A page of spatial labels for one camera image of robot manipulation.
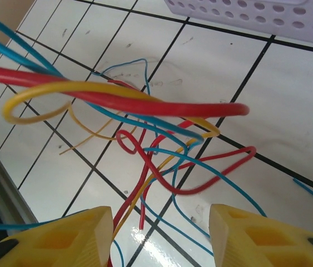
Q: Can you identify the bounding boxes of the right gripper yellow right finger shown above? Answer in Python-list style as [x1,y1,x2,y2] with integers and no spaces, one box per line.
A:
[208,202,313,267]

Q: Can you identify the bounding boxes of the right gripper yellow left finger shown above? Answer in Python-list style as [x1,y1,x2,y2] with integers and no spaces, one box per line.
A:
[0,205,115,267]

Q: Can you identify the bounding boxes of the red cable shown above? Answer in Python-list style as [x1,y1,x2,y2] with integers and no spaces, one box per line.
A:
[116,129,257,195]
[0,60,251,117]
[107,118,198,267]

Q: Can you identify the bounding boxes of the yellow cable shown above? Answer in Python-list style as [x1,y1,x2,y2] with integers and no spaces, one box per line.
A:
[58,101,139,155]
[2,80,220,243]

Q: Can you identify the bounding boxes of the blue cable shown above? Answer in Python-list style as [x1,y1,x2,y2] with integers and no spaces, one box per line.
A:
[91,57,162,156]
[292,177,313,204]
[0,7,204,147]
[141,147,268,256]

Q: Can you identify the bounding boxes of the purple perforated basket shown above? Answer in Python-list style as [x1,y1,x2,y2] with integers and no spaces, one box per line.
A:
[163,0,313,47]

